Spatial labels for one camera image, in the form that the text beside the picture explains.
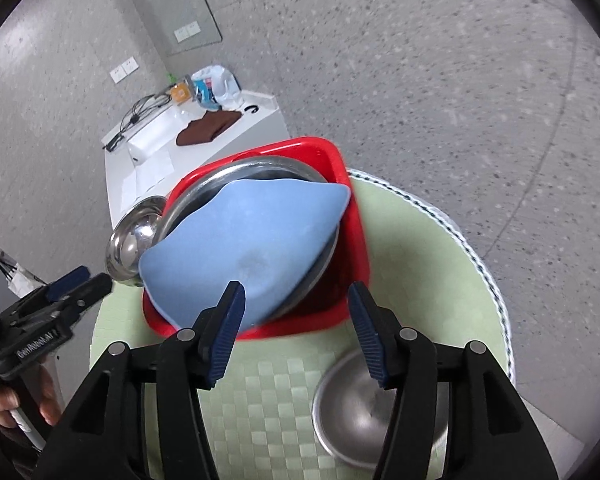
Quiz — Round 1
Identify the glass panel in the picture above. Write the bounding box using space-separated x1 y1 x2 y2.
115 0 223 60

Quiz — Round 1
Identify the white wall socket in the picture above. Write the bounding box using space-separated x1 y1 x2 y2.
173 21 201 44
109 58 139 84

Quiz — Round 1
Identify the white paper roll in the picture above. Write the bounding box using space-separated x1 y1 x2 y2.
127 109 193 166

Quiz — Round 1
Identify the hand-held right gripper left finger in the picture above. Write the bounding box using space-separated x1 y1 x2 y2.
38 281 246 480

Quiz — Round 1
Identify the white cabinet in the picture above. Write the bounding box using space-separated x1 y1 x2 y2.
101 91 293 231

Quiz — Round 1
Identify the small steel bowl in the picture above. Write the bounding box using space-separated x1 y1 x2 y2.
104 196 168 288

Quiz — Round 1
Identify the brown cloth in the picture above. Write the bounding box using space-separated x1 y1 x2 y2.
175 109 243 147

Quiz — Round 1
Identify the black cable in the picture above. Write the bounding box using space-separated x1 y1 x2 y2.
104 86 177 152

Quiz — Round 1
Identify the blue plate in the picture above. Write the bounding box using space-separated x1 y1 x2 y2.
138 180 352 327

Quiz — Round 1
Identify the person's left hand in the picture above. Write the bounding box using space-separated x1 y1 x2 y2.
0 362 63 428

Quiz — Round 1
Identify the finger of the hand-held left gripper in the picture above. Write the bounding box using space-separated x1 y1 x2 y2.
55 273 114 323
44 266 91 303

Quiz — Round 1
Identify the white cable connector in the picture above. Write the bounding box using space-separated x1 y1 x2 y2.
0 245 46 297

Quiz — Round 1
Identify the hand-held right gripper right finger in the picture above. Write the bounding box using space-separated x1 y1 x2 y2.
347 281 563 480

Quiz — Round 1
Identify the clear plastic bag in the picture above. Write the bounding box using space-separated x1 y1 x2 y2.
190 64 243 111

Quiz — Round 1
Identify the red plastic basin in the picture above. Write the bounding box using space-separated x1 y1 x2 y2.
142 136 371 343

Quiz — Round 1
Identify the green woven placemat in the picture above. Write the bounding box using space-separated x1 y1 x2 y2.
89 180 508 480

